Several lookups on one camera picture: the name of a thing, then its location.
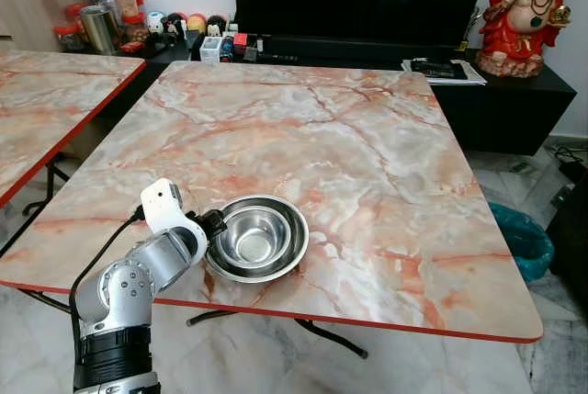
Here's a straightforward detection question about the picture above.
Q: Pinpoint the black furniture piece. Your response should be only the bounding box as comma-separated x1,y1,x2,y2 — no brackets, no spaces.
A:
547,160,588,294

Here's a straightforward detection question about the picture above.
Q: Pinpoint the stack of printed papers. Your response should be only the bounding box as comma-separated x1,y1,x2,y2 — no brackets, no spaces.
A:
401,58,488,86

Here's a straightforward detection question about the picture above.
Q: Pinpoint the light wooden drawer cabinet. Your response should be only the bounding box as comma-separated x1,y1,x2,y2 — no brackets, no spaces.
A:
0,0,93,51

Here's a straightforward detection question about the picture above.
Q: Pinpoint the red cap plastic bottle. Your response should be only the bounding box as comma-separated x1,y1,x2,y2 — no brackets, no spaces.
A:
44,0,67,28

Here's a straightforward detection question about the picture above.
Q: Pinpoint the stainless steel bowl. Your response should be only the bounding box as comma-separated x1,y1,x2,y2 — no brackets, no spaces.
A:
204,195,311,285

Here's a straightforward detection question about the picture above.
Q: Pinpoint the red laughing Buddha statue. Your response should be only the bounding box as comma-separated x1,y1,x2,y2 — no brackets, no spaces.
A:
478,0,576,79

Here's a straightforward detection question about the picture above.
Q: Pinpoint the teal lined waste bin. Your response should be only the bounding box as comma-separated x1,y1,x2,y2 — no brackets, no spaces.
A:
487,201,555,283

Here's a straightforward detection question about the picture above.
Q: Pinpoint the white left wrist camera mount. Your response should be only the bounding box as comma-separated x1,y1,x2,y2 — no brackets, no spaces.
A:
141,178,209,253

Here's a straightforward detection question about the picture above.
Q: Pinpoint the steel cylindrical canister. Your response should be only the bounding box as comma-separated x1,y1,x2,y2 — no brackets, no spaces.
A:
80,6,118,55

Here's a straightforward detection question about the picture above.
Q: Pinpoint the black floor cable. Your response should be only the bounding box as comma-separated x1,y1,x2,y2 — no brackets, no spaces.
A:
549,141,585,167

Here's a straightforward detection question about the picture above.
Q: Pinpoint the small white carton box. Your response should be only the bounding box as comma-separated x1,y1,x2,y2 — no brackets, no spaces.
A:
199,36,224,64

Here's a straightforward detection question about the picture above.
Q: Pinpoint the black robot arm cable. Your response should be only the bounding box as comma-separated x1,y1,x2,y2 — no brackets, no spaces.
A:
69,208,148,340

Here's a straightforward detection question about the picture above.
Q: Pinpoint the black folding table frame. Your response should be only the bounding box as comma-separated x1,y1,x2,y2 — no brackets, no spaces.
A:
0,155,70,262
187,310,368,359

